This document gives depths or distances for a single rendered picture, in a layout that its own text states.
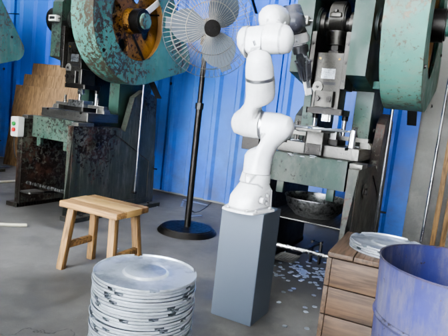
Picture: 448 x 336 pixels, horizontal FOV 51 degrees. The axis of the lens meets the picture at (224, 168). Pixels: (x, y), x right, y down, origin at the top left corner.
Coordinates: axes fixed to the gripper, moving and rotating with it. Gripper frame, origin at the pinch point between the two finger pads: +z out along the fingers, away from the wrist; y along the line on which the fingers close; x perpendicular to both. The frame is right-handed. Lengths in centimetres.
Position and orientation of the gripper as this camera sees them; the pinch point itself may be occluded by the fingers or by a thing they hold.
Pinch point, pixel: (307, 87)
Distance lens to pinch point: 233.1
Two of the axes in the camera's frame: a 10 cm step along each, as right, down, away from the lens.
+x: 9.2, -3.0, 2.7
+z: 2.2, 9.4, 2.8
